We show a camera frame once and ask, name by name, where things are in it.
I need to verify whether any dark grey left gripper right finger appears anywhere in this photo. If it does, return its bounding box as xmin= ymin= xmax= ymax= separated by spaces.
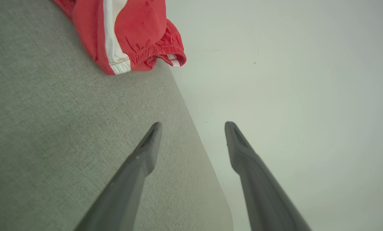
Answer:
xmin=224 ymin=121 xmax=312 ymax=231

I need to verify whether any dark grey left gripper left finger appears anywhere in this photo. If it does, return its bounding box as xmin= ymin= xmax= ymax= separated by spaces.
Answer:
xmin=74 ymin=122 xmax=162 ymax=231

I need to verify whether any folded red white jersey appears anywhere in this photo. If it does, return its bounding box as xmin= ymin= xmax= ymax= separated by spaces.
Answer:
xmin=53 ymin=0 xmax=187 ymax=75

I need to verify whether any grey fabric sofa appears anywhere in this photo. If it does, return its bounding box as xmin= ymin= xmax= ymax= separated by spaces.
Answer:
xmin=0 ymin=0 xmax=234 ymax=231

